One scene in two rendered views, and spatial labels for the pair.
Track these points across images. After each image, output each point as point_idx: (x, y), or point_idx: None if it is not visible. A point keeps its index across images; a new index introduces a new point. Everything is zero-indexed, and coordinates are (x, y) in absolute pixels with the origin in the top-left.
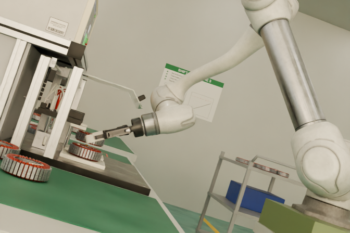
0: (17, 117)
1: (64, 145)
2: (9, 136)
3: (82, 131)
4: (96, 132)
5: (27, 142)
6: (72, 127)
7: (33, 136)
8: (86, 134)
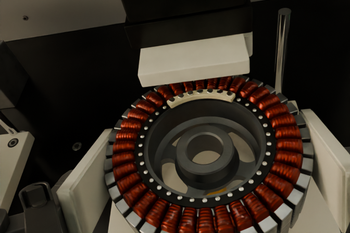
0: None
1: (1, 125)
2: (25, 36)
3: (146, 96)
4: (321, 143)
5: (42, 62)
6: (276, 36)
7: (291, 15)
8: (115, 126)
